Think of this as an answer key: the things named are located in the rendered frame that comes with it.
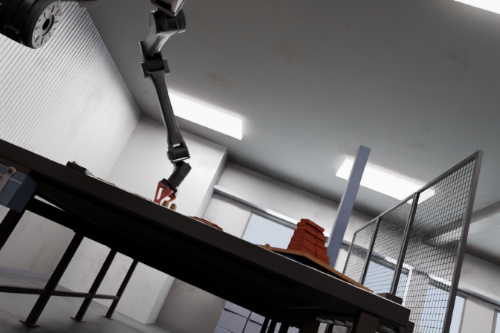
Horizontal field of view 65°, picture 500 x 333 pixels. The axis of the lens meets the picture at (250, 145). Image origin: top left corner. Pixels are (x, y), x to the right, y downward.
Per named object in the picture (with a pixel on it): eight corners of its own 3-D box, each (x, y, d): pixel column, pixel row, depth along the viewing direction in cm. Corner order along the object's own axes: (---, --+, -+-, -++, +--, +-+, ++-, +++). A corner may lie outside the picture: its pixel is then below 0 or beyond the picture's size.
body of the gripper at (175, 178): (176, 195, 166) (187, 181, 168) (174, 189, 156) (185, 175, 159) (164, 187, 167) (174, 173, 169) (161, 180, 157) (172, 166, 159)
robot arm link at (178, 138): (140, 60, 162) (166, 56, 166) (138, 65, 167) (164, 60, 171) (169, 161, 160) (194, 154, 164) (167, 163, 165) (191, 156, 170)
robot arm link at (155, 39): (134, 43, 166) (157, 39, 170) (142, 75, 167) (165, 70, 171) (151, 7, 125) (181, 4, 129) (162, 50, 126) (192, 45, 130)
